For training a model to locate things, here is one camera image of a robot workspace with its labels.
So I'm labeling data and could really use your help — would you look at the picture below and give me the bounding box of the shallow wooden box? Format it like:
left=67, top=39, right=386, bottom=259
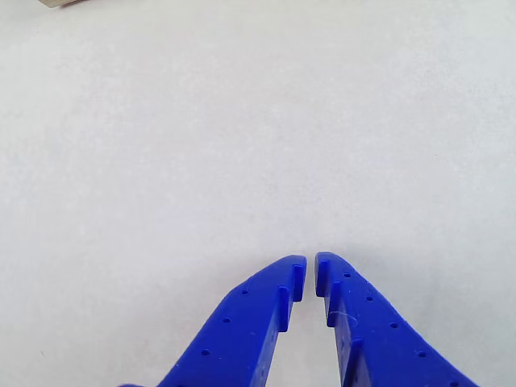
left=38, top=0, right=88, bottom=10

